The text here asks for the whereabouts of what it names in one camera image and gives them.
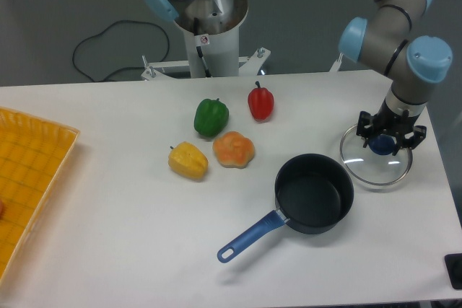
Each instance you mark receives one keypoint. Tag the yellow woven basket tray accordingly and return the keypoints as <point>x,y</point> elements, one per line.
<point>33,152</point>

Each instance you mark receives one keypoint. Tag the green bell pepper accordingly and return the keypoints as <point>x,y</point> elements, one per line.
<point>211,117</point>

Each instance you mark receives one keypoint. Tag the yellow bell pepper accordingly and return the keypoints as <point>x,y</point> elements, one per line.
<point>188,161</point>

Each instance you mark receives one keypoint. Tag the black object at table corner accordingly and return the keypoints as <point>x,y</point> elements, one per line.
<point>453,263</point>

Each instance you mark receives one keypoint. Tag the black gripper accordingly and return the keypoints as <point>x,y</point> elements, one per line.
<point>401,127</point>

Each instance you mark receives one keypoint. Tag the red bell pepper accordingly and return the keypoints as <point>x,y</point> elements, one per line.
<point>260,102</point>

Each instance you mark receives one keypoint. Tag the glass lid with blue knob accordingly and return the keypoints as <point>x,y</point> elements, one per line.
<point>372,161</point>

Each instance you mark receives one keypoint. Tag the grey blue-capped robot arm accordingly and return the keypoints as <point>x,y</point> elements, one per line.
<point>414,67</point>

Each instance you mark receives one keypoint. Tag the orange bell pepper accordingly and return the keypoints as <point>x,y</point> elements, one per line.
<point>233,150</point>

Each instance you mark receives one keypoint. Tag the dark saucepan with blue handle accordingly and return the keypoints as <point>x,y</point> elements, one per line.
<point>313,193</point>

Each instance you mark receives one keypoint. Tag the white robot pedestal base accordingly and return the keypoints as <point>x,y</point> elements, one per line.
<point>211,33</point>

